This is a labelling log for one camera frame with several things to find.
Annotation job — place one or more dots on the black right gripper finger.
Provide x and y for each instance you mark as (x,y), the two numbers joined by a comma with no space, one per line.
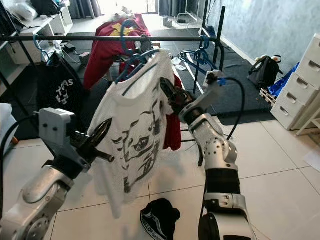
(170,88)

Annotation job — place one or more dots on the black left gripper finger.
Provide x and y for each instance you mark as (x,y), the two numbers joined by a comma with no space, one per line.
(101,136)

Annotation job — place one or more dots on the white printed t-shirt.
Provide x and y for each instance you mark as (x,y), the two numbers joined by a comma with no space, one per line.
(140,125)

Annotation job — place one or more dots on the blue plastic hanger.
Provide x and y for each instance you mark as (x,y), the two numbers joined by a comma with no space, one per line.
(41,47)
(132,64)
(200,57)

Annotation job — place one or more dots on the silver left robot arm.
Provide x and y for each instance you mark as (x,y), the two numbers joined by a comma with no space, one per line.
(30,205)

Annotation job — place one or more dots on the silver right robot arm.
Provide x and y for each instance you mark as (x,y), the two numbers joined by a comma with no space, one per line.
(220,145)

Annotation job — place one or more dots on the red t-shirt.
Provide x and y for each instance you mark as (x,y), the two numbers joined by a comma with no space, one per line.
(174,130)

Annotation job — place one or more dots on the red garment yellow print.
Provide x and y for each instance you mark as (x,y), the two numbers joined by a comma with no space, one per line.
(105,52)

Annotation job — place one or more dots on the grey curtain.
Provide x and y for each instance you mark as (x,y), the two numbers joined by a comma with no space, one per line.
(82,7)
(170,6)

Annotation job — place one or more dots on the black backpack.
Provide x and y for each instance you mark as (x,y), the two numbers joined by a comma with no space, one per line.
(265,72)

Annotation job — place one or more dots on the blue cloth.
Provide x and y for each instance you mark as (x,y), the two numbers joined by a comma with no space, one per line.
(282,82)

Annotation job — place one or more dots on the black metal clothes rack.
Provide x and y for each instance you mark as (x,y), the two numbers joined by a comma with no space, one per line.
(80,38)

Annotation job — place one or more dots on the black cloth white trim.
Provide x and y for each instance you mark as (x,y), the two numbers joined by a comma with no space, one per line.
(160,220)

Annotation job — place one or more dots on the white drawer unit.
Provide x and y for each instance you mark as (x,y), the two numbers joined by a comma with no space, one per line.
(302,80)

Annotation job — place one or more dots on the white low shelf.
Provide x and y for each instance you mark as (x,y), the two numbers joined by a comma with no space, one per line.
(50,25)

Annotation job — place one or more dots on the white paper sheet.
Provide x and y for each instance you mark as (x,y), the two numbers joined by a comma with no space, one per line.
(310,161)

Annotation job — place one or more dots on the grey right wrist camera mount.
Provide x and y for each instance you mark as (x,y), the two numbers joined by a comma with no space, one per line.
(210,92)

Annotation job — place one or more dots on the white wooden frame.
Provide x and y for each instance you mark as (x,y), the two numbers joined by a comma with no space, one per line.
(309,122)

